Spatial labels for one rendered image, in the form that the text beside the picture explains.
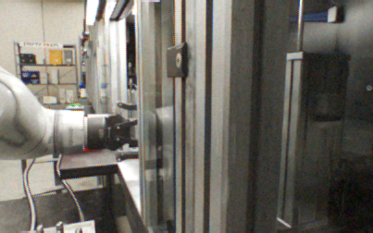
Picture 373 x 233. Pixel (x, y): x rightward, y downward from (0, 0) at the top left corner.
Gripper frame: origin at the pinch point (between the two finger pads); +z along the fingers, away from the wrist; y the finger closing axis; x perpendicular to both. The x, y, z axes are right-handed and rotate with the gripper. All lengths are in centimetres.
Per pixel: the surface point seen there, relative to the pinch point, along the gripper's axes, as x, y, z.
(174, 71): -36.8, 12.1, -13.8
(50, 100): 637, -43, -94
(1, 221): 34, -35, -45
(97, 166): 9.8, -11.0, -17.4
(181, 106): -37.8, 9.2, -13.3
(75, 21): 751, 166, -43
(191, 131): -40.0, 7.5, -13.2
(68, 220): 28, -34, -25
